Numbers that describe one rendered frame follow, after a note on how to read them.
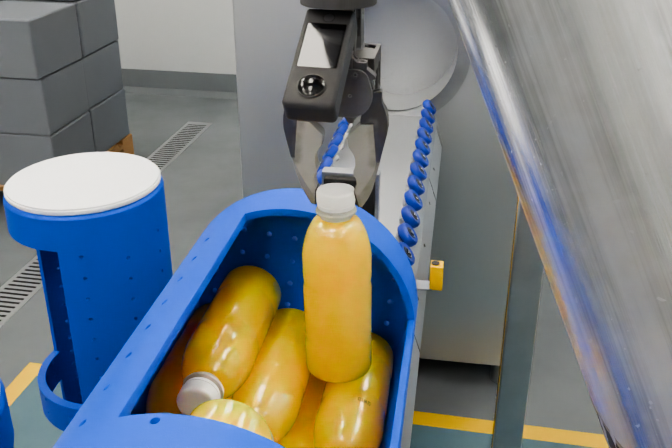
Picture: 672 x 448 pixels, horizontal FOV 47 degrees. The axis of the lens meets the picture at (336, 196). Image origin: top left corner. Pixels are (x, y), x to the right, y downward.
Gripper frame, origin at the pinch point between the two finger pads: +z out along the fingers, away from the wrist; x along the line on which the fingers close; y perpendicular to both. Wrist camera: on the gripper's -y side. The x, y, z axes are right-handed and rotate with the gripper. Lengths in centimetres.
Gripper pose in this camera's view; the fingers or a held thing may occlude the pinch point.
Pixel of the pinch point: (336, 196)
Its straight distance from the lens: 77.9
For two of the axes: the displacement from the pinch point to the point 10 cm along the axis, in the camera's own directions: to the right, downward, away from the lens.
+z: 0.1, 9.1, 4.2
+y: 1.6, -4.1, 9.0
